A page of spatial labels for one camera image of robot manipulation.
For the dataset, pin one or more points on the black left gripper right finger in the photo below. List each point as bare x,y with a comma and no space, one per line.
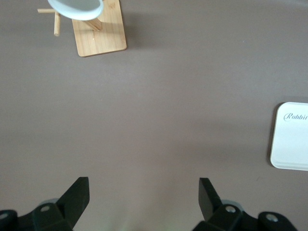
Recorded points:
216,214

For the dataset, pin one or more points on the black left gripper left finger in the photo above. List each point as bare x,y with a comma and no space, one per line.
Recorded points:
65,209

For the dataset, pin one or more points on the white smiley face mug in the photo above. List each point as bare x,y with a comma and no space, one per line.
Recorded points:
77,13

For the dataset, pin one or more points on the cream tray with rabbit print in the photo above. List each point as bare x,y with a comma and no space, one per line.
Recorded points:
291,142

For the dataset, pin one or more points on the wooden cup rack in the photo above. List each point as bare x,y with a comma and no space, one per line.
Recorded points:
106,41

